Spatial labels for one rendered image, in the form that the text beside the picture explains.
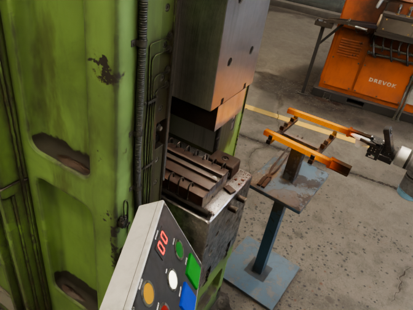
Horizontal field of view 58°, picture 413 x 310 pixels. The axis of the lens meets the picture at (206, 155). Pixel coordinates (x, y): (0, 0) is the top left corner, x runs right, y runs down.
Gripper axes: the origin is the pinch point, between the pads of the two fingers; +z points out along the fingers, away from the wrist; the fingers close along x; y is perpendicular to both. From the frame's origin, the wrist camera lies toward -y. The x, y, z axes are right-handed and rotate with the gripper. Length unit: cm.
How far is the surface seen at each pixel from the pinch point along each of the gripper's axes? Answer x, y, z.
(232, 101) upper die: -67, -26, 31
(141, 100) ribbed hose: -102, -33, 41
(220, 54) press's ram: -82, -45, 30
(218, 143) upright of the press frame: -42, 11, 48
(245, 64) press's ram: -63, -37, 32
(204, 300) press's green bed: -59, 93, 29
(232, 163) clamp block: -51, 11, 34
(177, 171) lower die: -72, 10, 47
